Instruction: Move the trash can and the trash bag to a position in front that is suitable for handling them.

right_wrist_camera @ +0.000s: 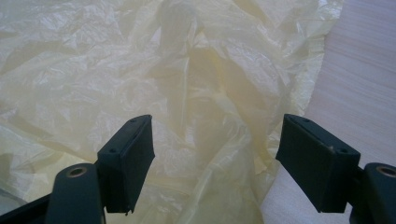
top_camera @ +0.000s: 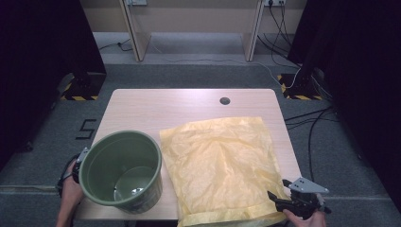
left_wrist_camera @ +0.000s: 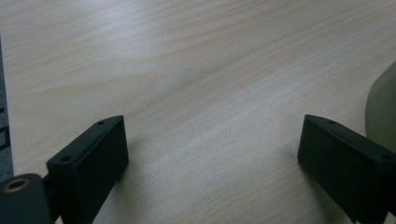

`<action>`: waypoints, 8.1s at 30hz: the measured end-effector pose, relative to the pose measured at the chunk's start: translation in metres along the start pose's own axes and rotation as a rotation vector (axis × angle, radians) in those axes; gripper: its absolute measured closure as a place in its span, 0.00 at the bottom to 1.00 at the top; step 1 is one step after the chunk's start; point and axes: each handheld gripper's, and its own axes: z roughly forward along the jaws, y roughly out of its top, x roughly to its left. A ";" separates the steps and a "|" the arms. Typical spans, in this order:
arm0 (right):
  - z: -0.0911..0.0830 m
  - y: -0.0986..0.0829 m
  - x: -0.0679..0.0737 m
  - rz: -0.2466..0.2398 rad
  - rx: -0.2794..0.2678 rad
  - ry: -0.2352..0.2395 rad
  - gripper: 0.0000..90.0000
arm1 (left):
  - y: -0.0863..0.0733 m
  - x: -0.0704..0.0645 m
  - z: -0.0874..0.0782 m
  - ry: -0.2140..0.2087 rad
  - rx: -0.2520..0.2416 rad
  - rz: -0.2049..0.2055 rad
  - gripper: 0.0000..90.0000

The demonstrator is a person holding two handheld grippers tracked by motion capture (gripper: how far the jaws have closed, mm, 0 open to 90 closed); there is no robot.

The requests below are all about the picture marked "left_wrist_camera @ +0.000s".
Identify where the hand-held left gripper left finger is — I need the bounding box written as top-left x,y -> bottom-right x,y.
46,114 -> 130,224

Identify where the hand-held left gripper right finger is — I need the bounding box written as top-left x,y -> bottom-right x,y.
296,114 -> 396,224

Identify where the green plastic bin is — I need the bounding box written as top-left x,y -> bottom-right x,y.
364,60 -> 396,154

